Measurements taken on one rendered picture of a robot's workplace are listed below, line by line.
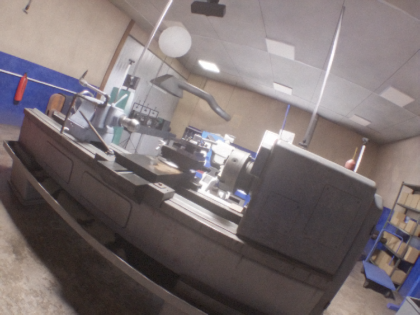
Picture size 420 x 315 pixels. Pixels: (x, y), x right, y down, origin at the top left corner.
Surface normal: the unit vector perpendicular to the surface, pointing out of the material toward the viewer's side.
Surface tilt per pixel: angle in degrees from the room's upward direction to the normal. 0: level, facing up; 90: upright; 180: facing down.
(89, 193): 90
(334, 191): 90
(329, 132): 90
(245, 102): 90
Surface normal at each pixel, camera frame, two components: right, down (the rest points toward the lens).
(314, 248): -0.32, -0.04
